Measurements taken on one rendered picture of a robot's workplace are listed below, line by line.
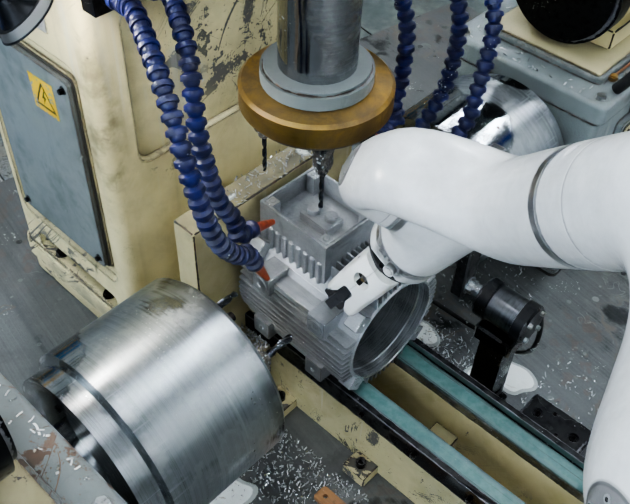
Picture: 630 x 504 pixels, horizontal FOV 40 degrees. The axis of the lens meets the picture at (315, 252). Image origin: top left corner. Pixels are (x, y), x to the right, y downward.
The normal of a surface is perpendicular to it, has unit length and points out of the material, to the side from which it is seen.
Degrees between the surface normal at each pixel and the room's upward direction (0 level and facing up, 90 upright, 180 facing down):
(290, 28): 90
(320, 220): 0
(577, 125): 90
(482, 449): 90
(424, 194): 48
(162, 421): 36
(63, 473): 0
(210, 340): 21
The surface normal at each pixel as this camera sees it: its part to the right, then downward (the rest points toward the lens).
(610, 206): -0.96, 0.07
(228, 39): 0.73, 0.51
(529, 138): 0.48, -0.21
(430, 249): -0.40, 0.77
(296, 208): 0.03, -0.69
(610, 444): -0.91, -0.40
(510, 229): -0.90, 0.38
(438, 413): -0.68, 0.51
